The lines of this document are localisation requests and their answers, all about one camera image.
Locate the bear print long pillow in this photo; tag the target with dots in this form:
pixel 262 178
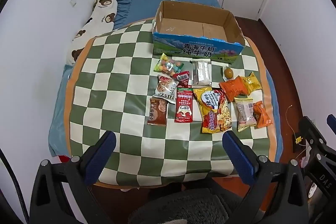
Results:
pixel 102 11

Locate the yellow instant noodle packet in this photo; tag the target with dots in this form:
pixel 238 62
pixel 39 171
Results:
pixel 210 111

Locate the small yellow snack packet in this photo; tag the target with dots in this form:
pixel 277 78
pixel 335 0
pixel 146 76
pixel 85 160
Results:
pixel 253 82

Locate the white wall socket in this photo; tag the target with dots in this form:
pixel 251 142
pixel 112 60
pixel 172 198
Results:
pixel 73 2

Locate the silver white wafer packet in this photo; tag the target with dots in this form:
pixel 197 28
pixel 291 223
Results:
pixel 200 73

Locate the small red triangular packet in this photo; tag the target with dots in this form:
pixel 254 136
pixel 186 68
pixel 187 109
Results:
pixel 182 77

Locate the long red snack packet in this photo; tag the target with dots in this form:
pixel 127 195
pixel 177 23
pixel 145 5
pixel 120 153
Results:
pixel 183 106

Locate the grey fuzzy cloth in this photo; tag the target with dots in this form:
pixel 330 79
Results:
pixel 181 208

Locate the colourful candy ball packet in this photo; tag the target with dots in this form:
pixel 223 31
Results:
pixel 169 65

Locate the blue bed sheet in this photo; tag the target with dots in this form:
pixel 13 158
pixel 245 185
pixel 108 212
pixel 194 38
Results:
pixel 141 6

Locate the large orange snack packet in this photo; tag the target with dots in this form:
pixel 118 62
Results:
pixel 232 88

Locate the pale pink bread packet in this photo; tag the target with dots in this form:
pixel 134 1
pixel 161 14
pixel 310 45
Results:
pixel 245 115

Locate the white nut snack packet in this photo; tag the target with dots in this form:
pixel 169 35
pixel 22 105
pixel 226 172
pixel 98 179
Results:
pixel 165 88

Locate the small orange snack packet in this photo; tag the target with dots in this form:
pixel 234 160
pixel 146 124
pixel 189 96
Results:
pixel 262 115

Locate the brown snack packet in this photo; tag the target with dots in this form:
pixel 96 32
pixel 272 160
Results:
pixel 157 112

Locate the green white checkered mat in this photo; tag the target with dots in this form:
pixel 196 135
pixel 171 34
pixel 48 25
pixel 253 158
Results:
pixel 118 82

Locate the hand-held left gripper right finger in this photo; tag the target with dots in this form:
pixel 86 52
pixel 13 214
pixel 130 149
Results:
pixel 239 158

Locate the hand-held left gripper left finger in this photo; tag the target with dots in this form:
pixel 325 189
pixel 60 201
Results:
pixel 101 158

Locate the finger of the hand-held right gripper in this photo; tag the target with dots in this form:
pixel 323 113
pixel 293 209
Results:
pixel 331 123
pixel 312 132

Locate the clear braised egg packet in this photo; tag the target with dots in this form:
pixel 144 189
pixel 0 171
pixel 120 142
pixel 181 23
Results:
pixel 227 73

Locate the light blue blanket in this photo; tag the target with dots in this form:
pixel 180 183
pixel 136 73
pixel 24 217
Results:
pixel 59 121

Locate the printed cardboard box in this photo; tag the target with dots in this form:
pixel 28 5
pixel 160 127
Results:
pixel 183 27

